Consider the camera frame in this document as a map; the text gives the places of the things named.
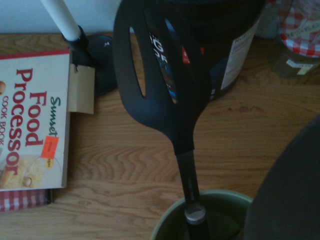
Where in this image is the beige paper tag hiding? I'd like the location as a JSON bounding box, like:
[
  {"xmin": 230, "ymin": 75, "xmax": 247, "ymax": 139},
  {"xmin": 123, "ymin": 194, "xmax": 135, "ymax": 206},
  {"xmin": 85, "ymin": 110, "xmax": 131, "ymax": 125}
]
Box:
[{"xmin": 67, "ymin": 63, "xmax": 96, "ymax": 115}]

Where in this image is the black slotted spatula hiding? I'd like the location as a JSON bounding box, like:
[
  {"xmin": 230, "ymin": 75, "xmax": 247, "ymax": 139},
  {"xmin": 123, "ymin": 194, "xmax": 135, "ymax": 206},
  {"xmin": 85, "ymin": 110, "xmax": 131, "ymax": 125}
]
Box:
[{"xmin": 112, "ymin": 0, "xmax": 213, "ymax": 240}]

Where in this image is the black tub with white label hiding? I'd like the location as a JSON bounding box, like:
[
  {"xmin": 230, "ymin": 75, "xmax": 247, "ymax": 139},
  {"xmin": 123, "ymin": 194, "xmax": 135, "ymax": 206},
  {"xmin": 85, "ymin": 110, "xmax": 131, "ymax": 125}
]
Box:
[{"xmin": 169, "ymin": 0, "xmax": 266, "ymax": 101}]

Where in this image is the white pole black base stand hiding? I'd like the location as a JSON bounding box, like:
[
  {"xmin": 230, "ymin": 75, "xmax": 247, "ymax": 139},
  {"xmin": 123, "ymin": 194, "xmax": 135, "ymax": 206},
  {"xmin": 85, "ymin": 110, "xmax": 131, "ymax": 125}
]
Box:
[{"xmin": 39, "ymin": 0, "xmax": 119, "ymax": 97}]

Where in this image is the dark grey rounded utensil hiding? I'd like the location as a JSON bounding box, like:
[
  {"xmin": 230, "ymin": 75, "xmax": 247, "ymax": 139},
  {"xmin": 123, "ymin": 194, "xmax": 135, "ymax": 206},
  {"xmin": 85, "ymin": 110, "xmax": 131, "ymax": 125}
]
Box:
[{"xmin": 242, "ymin": 119, "xmax": 320, "ymax": 240}]

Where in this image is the Sunset Food Processor cookbook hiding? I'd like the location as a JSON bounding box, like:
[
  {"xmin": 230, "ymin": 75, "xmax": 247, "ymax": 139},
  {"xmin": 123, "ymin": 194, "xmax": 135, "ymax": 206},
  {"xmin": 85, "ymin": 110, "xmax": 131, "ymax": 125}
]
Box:
[{"xmin": 0, "ymin": 48, "xmax": 73, "ymax": 192}]

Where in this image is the glass jar red checked lid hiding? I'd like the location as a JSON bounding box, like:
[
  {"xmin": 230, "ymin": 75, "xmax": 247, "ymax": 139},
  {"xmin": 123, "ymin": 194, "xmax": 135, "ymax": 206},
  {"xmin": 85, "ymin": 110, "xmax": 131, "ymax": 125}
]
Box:
[{"xmin": 271, "ymin": 0, "xmax": 320, "ymax": 80}]

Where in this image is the red checked book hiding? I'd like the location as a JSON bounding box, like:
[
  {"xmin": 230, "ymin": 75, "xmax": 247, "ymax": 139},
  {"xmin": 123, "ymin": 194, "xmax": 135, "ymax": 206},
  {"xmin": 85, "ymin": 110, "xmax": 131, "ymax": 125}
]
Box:
[{"xmin": 0, "ymin": 187, "xmax": 54, "ymax": 213}]

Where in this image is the green textured ceramic utensil holder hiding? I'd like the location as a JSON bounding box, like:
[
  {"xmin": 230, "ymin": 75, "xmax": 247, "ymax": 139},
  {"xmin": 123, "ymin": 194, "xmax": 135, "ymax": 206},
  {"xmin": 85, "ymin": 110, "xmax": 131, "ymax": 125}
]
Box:
[{"xmin": 149, "ymin": 189, "xmax": 254, "ymax": 240}]

